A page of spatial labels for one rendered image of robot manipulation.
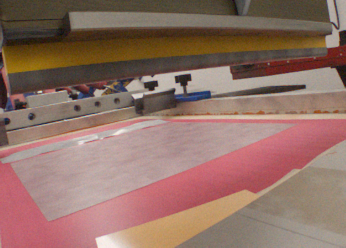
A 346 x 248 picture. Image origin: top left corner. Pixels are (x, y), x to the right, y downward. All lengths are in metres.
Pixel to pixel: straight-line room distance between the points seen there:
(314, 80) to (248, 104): 1.87
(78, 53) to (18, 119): 0.69
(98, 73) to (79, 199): 0.12
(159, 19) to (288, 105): 0.39
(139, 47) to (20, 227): 0.15
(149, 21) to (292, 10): 0.19
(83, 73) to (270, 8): 0.19
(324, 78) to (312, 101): 1.90
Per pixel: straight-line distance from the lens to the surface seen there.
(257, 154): 0.29
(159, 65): 0.19
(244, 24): 0.22
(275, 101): 0.54
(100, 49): 0.17
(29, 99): 0.91
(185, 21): 0.18
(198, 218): 0.17
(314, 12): 0.36
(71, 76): 0.16
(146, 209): 0.20
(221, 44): 0.23
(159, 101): 0.72
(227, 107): 0.61
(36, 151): 0.54
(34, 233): 0.21
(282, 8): 0.30
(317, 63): 1.41
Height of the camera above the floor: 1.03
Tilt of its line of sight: 6 degrees down
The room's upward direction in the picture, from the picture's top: 9 degrees counter-clockwise
